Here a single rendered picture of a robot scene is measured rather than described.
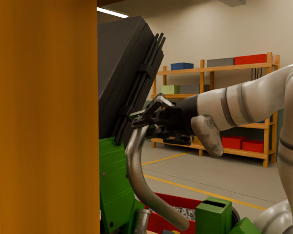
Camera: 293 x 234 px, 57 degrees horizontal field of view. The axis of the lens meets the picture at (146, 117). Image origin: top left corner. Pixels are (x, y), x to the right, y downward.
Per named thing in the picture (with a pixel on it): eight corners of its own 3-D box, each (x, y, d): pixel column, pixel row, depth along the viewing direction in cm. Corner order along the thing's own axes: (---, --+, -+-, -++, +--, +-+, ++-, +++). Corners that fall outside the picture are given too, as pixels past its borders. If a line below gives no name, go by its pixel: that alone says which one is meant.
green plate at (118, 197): (114, 215, 74) (99, 140, 75) (139, 215, 69) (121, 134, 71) (83, 233, 64) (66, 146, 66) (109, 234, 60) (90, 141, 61)
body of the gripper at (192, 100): (220, 113, 54) (179, 123, 59) (202, 82, 50) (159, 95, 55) (216, 142, 49) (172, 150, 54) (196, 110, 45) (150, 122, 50)
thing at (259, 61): (266, 168, 518) (270, 51, 501) (150, 147, 726) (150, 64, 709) (276, 163, 557) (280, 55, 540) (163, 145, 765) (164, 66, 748)
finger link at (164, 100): (180, 102, 51) (175, 109, 53) (159, 91, 51) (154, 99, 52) (178, 111, 50) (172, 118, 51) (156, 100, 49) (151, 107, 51)
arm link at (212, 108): (188, 126, 43) (226, 118, 39) (197, 82, 50) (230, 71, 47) (212, 160, 47) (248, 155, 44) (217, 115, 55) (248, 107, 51)
